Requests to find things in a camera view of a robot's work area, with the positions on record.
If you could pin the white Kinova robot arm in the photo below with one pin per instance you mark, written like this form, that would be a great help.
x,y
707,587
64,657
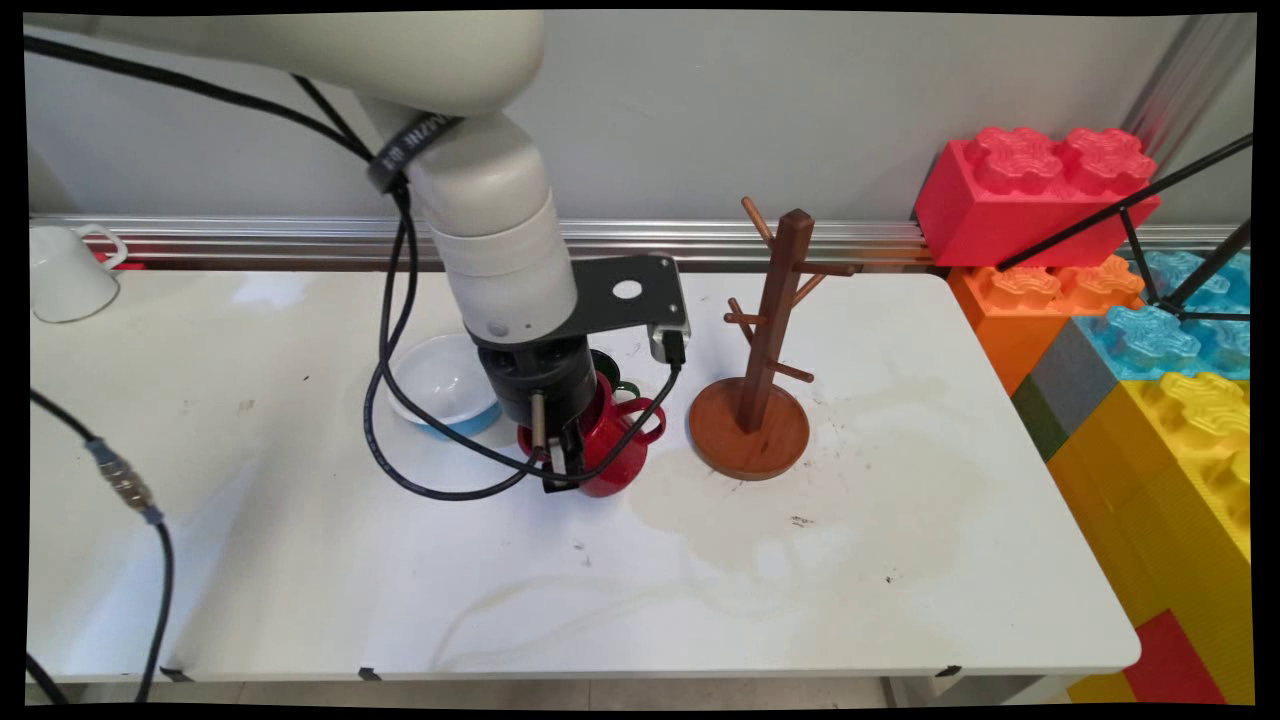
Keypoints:
x,y
490,250

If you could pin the big orange toy block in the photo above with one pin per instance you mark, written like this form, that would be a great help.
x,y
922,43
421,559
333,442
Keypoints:
x,y
1000,320

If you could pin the big red toy block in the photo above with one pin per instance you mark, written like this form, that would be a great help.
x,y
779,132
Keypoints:
x,y
990,210

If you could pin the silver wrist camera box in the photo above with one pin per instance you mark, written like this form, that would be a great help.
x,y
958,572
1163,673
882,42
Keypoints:
x,y
668,335

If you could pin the small red object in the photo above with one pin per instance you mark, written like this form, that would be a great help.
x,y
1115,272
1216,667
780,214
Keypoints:
x,y
125,264

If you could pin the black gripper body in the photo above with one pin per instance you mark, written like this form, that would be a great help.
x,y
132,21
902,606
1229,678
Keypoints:
x,y
560,380

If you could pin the big light blue toy block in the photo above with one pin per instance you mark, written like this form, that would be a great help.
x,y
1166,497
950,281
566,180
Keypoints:
x,y
1150,340

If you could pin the big yellow toy block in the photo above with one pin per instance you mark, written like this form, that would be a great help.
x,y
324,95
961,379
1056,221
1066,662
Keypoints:
x,y
1150,500

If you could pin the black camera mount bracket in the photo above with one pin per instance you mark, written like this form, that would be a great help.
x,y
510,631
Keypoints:
x,y
600,300

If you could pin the brown wooden mug tree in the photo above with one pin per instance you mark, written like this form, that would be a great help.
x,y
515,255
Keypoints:
x,y
750,430

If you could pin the big grey toy block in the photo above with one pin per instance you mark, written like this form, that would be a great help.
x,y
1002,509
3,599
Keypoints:
x,y
1070,375

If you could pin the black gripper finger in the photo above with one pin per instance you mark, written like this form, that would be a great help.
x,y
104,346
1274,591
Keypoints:
x,y
568,465
582,432

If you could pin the aluminium rail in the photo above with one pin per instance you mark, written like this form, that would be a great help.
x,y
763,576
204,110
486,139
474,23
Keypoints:
x,y
250,240

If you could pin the white bowl with blue base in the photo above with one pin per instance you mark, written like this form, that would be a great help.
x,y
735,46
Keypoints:
x,y
440,380

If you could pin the black tripod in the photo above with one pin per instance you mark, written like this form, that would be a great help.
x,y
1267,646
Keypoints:
x,y
1100,217

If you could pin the white mug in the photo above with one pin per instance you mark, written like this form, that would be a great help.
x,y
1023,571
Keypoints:
x,y
65,280

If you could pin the red mug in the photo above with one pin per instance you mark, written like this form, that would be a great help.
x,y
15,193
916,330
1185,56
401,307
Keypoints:
x,y
620,460

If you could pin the big green toy block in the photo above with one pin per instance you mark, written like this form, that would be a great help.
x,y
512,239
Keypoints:
x,y
1038,420

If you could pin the flat red toy block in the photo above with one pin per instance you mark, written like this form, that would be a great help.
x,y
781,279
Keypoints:
x,y
1170,660

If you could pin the dark green mug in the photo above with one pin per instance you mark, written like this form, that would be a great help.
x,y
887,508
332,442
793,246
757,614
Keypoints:
x,y
606,365

